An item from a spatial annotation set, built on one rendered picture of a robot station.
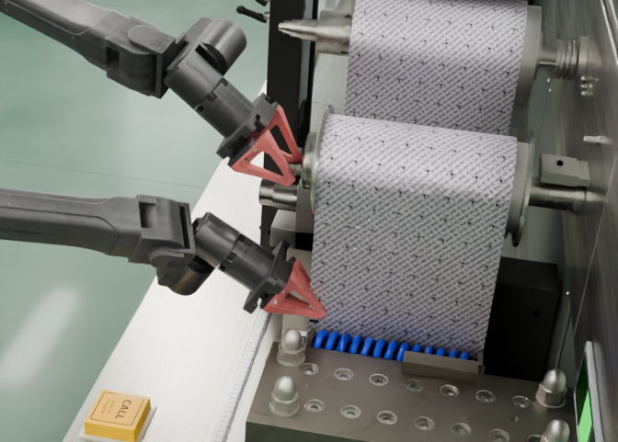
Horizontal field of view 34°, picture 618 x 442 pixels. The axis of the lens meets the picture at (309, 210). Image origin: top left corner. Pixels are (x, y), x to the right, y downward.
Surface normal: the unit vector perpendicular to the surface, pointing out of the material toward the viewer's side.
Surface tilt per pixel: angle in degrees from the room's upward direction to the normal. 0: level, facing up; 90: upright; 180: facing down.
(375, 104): 92
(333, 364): 0
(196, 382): 0
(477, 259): 90
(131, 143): 0
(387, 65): 92
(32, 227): 112
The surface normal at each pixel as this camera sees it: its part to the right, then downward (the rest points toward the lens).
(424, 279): -0.17, 0.48
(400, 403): 0.06, -0.87
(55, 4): 0.11, -0.59
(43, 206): 0.43, -0.57
